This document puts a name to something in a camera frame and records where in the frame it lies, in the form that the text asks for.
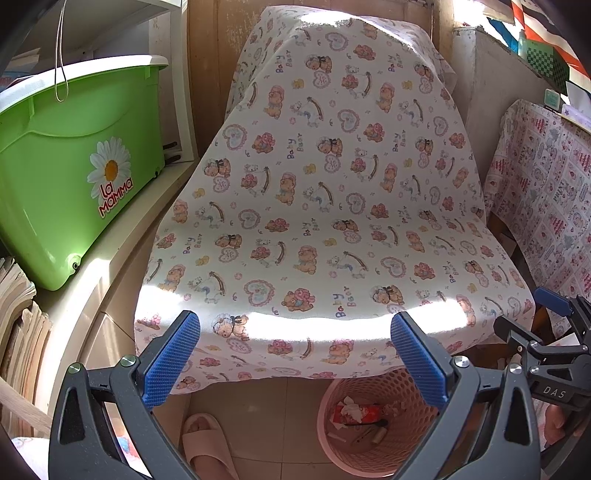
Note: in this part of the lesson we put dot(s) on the stack of books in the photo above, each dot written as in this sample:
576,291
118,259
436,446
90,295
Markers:
23,341

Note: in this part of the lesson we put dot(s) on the pink slipper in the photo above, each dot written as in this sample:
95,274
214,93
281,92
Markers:
205,447

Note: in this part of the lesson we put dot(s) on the red white snack wrapper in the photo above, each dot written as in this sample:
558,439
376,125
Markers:
371,412

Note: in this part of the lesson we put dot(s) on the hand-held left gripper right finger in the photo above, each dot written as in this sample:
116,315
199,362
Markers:
418,364

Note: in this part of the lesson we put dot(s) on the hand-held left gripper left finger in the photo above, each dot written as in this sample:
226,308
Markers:
171,355

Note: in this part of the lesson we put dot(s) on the cream cabinet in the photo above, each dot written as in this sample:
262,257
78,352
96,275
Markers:
92,300

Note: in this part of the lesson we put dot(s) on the beige cork cylinder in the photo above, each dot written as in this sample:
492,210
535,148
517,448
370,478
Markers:
379,436

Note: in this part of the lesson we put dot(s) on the person's right hand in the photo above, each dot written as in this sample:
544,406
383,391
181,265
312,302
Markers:
558,424

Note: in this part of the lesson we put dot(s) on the pink patterned white clothing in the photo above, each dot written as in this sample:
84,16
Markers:
27,454

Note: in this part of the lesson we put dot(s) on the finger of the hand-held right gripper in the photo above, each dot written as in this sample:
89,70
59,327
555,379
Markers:
517,334
554,301

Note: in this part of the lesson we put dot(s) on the bear print cloth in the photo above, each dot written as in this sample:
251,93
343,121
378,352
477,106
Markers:
332,207

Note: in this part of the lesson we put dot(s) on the colourful striped cloth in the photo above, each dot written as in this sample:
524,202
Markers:
540,21

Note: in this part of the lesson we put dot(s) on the green checkered box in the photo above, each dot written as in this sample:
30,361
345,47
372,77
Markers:
549,60

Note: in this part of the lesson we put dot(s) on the pink patchwork print cloth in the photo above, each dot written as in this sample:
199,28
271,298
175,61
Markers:
545,198

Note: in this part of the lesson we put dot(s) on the pink plastic mesh basket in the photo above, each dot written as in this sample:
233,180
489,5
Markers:
351,457

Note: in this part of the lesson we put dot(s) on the green plastic storage box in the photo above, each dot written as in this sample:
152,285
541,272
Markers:
60,184

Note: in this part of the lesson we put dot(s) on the white tissue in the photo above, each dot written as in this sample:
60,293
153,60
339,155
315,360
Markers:
353,408

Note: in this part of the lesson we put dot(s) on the black plastic spoon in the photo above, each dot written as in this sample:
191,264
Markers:
376,423

